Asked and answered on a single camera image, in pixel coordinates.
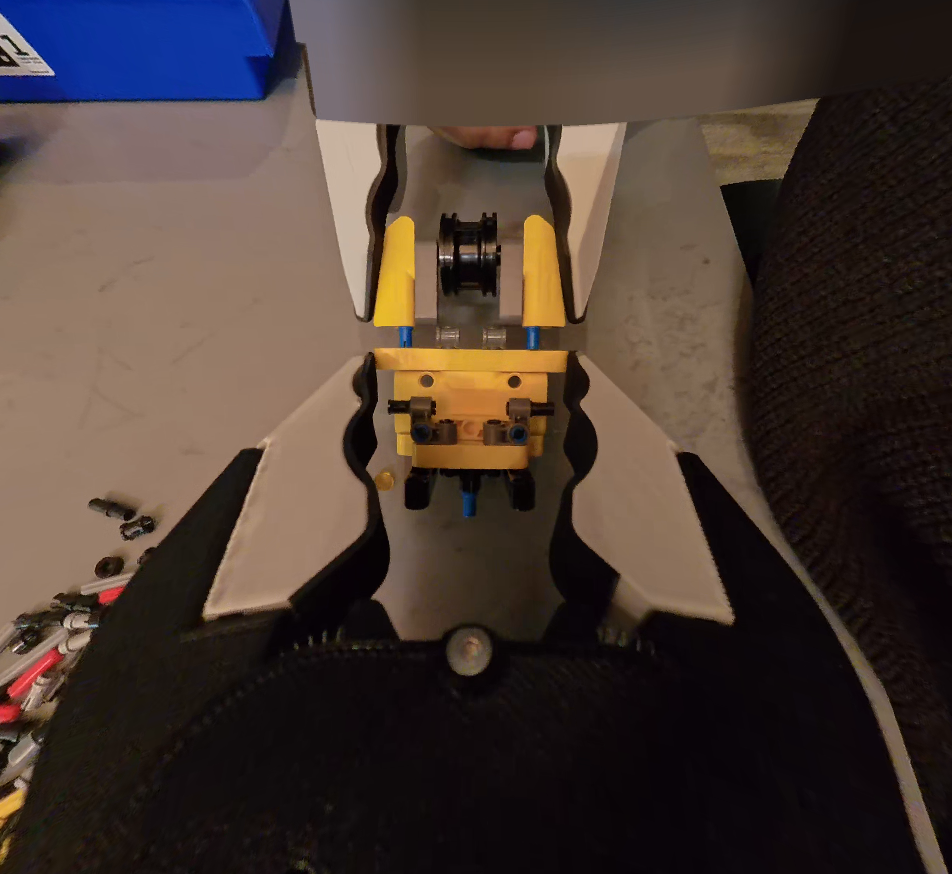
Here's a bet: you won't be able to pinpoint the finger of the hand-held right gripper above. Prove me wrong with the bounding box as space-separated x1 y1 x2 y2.
541 121 627 326
314 117 409 322

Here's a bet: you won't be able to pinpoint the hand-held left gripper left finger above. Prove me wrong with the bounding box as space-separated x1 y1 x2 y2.
201 352 391 637

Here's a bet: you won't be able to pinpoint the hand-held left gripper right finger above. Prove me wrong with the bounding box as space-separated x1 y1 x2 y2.
546 352 736 644

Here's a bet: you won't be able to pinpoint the black wheel assembly yellow panels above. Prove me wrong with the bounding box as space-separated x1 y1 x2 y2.
372 212 564 353

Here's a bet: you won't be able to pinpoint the yellow toy brick frame assembly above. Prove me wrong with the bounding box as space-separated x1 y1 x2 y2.
372 323 572 518

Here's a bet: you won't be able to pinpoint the person's right forearm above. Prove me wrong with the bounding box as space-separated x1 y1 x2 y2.
725 76 952 838

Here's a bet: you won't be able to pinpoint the person's right hand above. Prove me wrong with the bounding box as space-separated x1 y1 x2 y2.
435 124 538 152

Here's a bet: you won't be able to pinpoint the pile of toy brick parts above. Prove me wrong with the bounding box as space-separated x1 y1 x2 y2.
0 495 161 838

